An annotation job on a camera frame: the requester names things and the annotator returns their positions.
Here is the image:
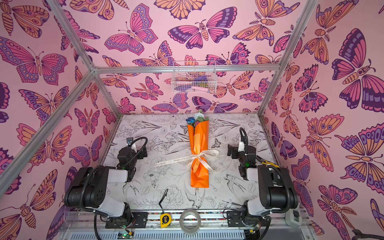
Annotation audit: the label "clear tape roll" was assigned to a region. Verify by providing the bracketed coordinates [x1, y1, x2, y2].
[179, 209, 202, 235]

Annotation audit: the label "white fake rose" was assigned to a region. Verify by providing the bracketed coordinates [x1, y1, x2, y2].
[194, 110, 209, 123]

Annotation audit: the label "grey plastic clamp device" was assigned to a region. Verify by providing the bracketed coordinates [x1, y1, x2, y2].
[285, 205, 303, 229]

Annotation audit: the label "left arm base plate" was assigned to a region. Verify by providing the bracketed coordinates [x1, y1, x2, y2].
[105, 212, 149, 229]

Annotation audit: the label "yellow tape measure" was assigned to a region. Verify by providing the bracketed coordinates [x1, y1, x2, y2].
[159, 189, 172, 228]

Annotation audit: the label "orange wrapping paper sheet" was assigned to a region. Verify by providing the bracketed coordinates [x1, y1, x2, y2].
[188, 121, 209, 188]

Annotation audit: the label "white wire basket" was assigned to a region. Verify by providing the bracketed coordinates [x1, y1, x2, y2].
[170, 61, 218, 94]

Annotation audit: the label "white ribbon string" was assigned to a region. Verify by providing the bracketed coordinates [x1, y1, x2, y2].
[154, 149, 221, 172]

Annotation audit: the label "yellow handled pliers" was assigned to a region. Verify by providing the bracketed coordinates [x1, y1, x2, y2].
[256, 155, 279, 168]

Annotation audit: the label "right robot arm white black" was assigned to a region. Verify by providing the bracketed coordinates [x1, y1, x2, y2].
[227, 128, 299, 224]

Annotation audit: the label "green circuit board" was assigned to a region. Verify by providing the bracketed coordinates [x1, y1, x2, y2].
[117, 231, 134, 240]

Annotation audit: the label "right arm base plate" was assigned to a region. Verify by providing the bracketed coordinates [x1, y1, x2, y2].
[223, 210, 268, 230]

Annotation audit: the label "blue fake rose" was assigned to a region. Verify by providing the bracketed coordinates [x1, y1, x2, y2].
[186, 117, 196, 126]

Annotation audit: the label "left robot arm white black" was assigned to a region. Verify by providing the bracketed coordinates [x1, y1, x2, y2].
[64, 137, 148, 226]

